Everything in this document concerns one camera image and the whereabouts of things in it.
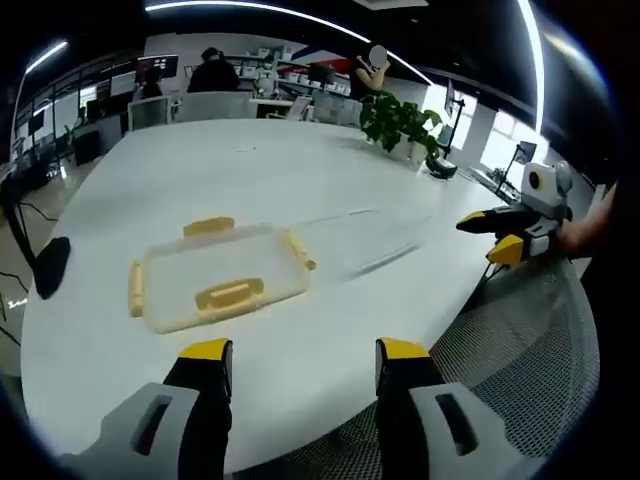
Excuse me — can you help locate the clear box with yellow buckles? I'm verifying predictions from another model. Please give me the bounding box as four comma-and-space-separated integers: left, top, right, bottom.
128, 214, 319, 336

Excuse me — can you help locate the curved ceiling light strip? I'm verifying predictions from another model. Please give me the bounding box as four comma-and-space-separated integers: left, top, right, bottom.
516, 0, 547, 135

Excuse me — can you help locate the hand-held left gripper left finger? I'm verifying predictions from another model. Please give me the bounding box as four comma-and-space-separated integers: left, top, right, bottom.
59, 338, 234, 480

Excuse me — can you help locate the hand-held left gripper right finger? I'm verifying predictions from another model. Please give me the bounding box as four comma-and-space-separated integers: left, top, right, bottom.
375, 337, 547, 480

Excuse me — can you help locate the grey mesh office chair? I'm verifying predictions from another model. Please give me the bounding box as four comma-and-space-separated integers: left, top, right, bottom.
230, 252, 602, 480

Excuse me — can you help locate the black monitor stand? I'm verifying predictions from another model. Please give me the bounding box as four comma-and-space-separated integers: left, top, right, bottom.
494, 140, 539, 202

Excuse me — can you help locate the green potted plant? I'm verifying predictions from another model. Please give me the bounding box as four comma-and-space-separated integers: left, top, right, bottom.
358, 91, 445, 164

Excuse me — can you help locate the white chair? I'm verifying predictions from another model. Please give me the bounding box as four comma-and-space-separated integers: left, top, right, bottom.
180, 91, 252, 122
127, 95, 172, 133

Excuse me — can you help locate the long ceiling light strip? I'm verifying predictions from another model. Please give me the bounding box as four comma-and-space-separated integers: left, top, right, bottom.
143, 0, 434, 87

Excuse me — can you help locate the black tripod stand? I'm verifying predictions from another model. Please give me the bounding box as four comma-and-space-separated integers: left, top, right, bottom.
424, 79, 467, 180

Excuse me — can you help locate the short ceiling light strip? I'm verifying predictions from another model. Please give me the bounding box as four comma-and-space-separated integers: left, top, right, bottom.
24, 39, 70, 71

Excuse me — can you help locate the black stand with oval base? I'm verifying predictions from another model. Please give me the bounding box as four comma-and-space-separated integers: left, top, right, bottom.
0, 174, 72, 302

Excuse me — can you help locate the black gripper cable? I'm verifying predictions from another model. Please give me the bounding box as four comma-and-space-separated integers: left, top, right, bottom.
472, 260, 496, 307

